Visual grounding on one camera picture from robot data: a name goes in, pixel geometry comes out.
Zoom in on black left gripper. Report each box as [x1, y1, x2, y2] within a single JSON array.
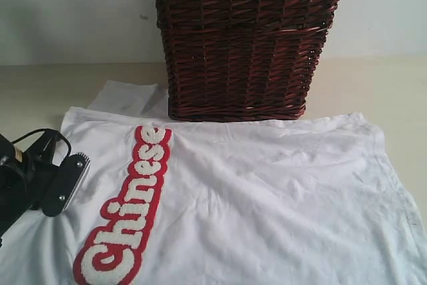
[[0, 137, 63, 212]]

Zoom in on white t-shirt with red print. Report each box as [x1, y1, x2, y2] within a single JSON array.
[[1, 81, 426, 284]]

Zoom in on dark brown wicker basket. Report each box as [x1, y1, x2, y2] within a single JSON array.
[[155, 0, 339, 121]]

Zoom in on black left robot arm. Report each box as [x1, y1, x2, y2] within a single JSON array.
[[1, 129, 62, 234]]

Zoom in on black cable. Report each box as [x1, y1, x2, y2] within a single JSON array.
[[13, 127, 73, 162]]

